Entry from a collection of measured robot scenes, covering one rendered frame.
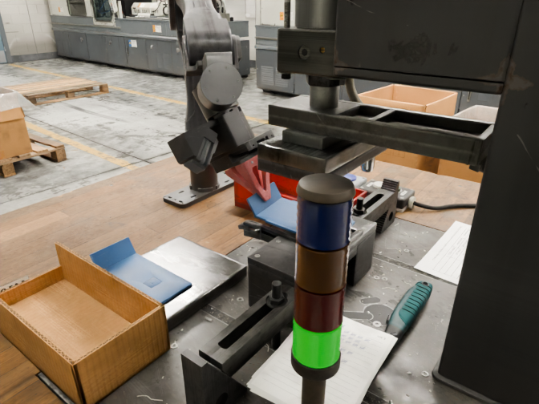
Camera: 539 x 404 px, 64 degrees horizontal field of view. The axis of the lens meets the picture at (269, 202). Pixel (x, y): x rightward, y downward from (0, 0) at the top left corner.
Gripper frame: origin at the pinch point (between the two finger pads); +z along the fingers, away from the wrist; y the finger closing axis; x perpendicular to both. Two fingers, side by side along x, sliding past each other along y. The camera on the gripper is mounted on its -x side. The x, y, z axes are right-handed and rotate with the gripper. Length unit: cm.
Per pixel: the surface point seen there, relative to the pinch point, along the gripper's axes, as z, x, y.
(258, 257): 5.5, -11.4, 5.5
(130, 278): 1.4, -20.6, -12.7
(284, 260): 7.2, -10.0, 8.3
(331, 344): 6.3, -27.3, 28.1
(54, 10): -450, 518, -899
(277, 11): -137, 471, -310
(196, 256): 4.1, -9.9, -10.7
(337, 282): 1.5, -26.7, 30.8
